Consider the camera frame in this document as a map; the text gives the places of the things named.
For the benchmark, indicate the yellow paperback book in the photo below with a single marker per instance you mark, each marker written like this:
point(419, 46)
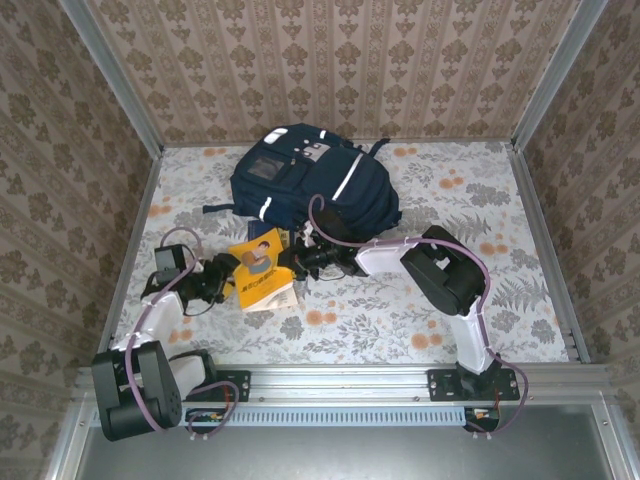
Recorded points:
point(260, 285)

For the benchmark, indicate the navy blue backpack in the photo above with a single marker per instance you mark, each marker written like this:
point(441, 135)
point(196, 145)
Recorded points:
point(360, 200)

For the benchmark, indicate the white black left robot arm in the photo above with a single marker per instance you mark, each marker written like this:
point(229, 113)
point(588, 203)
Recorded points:
point(110, 395)

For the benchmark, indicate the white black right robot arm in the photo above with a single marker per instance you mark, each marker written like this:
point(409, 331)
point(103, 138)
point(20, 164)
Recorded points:
point(445, 280)

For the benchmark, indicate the floral tablecloth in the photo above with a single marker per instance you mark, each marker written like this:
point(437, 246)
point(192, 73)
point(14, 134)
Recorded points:
point(350, 340)

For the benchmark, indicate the grey sheet metal panel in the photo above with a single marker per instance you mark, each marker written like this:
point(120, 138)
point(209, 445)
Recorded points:
point(350, 455)

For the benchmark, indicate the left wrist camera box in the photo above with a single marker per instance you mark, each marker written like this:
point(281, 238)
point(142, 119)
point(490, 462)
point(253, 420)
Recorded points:
point(170, 257)

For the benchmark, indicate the aluminium table side rail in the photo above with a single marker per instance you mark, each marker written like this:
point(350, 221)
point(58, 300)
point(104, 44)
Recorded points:
point(546, 250)
point(130, 250)

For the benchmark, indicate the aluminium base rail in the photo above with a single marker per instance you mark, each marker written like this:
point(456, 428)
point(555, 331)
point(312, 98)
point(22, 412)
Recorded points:
point(340, 382)

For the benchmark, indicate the aluminium table end rail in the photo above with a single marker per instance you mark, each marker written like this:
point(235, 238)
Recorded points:
point(200, 144)

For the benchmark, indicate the aluminium corner post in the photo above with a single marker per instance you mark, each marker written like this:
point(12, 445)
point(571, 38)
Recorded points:
point(557, 75)
point(115, 75)

